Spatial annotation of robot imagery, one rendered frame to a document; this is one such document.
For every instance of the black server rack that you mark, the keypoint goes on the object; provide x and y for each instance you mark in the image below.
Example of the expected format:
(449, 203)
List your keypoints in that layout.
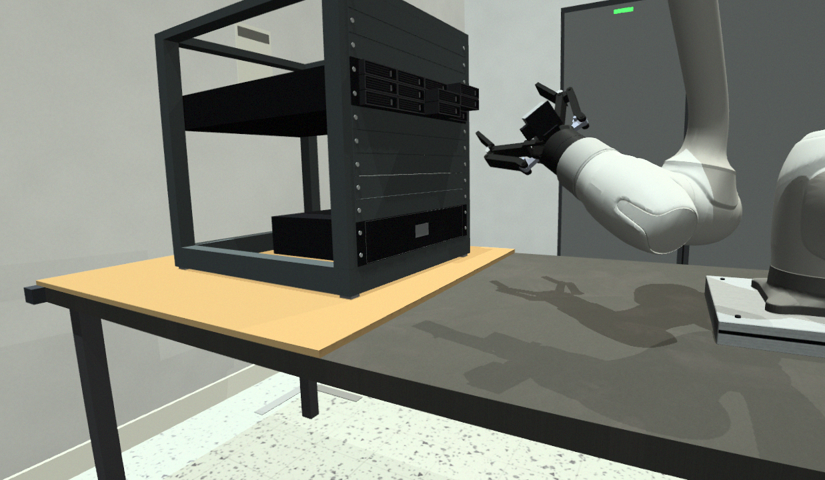
(384, 227)

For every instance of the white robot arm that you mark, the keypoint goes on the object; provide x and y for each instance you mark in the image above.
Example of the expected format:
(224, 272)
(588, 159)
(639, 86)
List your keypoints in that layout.
(649, 207)

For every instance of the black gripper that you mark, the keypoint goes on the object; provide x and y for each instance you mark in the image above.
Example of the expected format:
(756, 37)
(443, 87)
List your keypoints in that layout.
(508, 156)

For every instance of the tan flat board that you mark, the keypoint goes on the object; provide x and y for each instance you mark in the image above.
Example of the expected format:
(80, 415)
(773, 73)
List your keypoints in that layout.
(298, 320)

